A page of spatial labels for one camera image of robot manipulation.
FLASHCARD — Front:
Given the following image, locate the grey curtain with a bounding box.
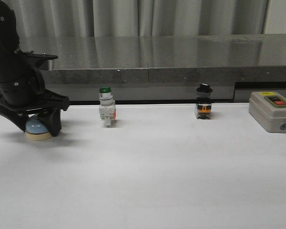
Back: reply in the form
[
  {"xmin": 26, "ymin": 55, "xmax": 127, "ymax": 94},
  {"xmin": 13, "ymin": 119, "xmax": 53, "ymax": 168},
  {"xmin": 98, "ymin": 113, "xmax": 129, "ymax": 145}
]
[{"xmin": 7, "ymin": 0, "xmax": 286, "ymax": 37}]

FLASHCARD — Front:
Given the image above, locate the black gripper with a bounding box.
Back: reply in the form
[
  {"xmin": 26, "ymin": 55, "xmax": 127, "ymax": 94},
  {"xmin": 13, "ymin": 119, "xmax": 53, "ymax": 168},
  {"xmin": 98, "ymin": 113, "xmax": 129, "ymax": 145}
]
[{"xmin": 0, "ymin": 53, "xmax": 70, "ymax": 136}]

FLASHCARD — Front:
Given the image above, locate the black selector switch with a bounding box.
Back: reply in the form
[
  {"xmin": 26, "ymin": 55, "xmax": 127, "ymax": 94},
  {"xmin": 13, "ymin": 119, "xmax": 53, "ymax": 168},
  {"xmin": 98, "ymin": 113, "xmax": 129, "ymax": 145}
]
[{"xmin": 195, "ymin": 83, "xmax": 213, "ymax": 119}]

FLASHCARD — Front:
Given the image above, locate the blue and cream desk bell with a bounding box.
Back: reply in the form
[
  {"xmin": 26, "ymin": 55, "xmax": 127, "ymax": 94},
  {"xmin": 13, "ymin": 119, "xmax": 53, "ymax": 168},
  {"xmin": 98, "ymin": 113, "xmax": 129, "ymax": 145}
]
[{"xmin": 25, "ymin": 115, "xmax": 53, "ymax": 141}]

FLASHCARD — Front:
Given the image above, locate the grey push button control box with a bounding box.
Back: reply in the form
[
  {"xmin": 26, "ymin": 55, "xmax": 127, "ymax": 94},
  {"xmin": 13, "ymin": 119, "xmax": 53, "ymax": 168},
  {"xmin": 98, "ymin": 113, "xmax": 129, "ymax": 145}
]
[{"xmin": 249, "ymin": 92, "xmax": 286, "ymax": 133}]

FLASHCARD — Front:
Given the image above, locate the green pushbutton switch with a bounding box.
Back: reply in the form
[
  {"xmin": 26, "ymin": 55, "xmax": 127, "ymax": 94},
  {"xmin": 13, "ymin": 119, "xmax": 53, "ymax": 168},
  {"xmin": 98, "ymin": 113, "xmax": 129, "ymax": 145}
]
[{"xmin": 99, "ymin": 86, "xmax": 116, "ymax": 127}]

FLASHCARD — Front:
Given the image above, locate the grey granite counter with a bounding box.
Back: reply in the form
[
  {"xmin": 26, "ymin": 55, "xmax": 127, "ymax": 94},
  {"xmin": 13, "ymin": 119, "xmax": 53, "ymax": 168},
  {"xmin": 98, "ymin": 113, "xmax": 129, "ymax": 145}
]
[{"xmin": 20, "ymin": 34, "xmax": 286, "ymax": 104}]

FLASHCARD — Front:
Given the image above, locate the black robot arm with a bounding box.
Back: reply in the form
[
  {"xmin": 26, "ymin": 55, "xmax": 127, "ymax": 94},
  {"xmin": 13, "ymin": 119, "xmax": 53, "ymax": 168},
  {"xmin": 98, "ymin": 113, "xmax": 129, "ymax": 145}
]
[{"xmin": 0, "ymin": 0, "xmax": 70, "ymax": 136}]

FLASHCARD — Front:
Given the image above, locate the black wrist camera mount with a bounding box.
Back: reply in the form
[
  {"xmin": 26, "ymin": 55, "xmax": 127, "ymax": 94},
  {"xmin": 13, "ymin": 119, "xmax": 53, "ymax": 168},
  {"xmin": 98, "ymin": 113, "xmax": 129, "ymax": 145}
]
[{"xmin": 23, "ymin": 51, "xmax": 58, "ymax": 71}]

